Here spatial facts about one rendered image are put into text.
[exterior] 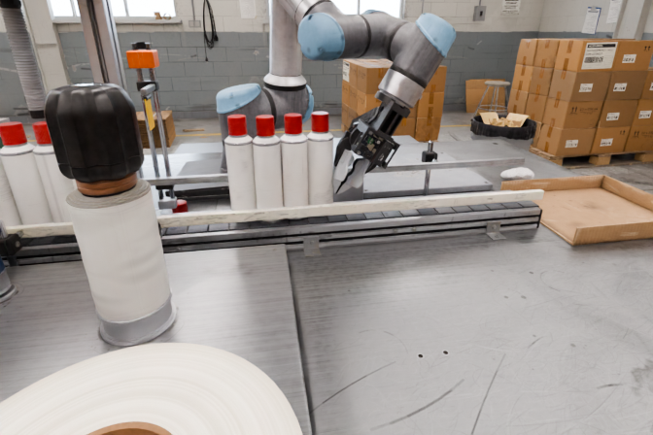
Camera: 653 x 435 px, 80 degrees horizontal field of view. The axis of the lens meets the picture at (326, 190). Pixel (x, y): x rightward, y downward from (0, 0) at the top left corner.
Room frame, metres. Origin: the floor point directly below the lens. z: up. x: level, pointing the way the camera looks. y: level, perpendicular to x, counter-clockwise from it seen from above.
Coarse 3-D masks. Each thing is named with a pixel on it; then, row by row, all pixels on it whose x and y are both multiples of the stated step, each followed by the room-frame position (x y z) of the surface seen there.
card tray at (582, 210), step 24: (552, 192) 0.94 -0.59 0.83; (576, 192) 0.94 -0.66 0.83; (600, 192) 0.94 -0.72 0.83; (624, 192) 0.91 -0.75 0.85; (552, 216) 0.81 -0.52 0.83; (576, 216) 0.81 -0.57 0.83; (600, 216) 0.81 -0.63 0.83; (624, 216) 0.81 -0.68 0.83; (648, 216) 0.81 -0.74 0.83; (576, 240) 0.68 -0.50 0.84; (600, 240) 0.69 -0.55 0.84; (624, 240) 0.70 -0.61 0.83
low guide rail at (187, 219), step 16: (496, 192) 0.75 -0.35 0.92; (512, 192) 0.75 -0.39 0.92; (528, 192) 0.75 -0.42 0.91; (272, 208) 0.67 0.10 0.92; (288, 208) 0.67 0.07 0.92; (304, 208) 0.68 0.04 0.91; (320, 208) 0.68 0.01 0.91; (336, 208) 0.69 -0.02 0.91; (352, 208) 0.69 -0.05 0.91; (368, 208) 0.70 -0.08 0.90; (384, 208) 0.70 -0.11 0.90; (400, 208) 0.71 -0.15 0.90; (416, 208) 0.71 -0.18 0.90; (32, 224) 0.61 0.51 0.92; (48, 224) 0.61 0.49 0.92; (64, 224) 0.61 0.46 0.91; (160, 224) 0.63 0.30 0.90; (176, 224) 0.64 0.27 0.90; (192, 224) 0.64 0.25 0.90
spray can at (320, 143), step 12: (312, 120) 0.72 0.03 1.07; (324, 120) 0.72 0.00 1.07; (312, 132) 0.73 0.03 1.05; (324, 132) 0.72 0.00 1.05; (312, 144) 0.71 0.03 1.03; (324, 144) 0.71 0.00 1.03; (312, 156) 0.71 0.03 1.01; (324, 156) 0.71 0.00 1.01; (312, 168) 0.71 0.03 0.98; (324, 168) 0.71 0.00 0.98; (312, 180) 0.71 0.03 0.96; (324, 180) 0.71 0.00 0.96; (312, 192) 0.71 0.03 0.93; (324, 192) 0.71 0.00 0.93; (312, 204) 0.71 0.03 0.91; (324, 204) 0.71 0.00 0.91; (324, 216) 0.71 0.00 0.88
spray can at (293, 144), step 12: (288, 120) 0.70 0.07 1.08; (300, 120) 0.71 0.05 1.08; (288, 132) 0.70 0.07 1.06; (300, 132) 0.71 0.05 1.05; (288, 144) 0.69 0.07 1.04; (300, 144) 0.70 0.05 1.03; (288, 156) 0.69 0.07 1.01; (300, 156) 0.70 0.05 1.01; (288, 168) 0.69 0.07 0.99; (300, 168) 0.69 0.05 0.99; (288, 180) 0.69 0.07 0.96; (300, 180) 0.69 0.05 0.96; (288, 192) 0.69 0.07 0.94; (300, 192) 0.69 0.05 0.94; (288, 204) 0.70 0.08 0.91; (300, 204) 0.69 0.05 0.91
